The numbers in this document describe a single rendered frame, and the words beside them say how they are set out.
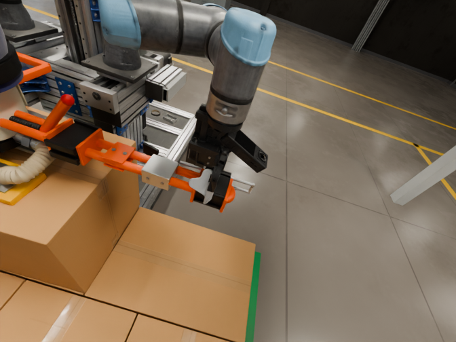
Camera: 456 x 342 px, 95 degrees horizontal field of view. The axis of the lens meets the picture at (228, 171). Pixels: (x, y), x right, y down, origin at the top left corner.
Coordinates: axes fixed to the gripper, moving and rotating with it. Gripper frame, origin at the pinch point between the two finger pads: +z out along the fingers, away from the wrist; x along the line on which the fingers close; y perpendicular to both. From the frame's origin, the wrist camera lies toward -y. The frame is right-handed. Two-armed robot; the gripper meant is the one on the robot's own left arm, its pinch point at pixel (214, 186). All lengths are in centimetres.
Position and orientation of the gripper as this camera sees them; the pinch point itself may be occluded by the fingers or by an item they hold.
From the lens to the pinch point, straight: 52.8
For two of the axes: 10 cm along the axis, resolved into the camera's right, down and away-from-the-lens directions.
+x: -2.1, 6.6, -7.2
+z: -2.5, 6.7, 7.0
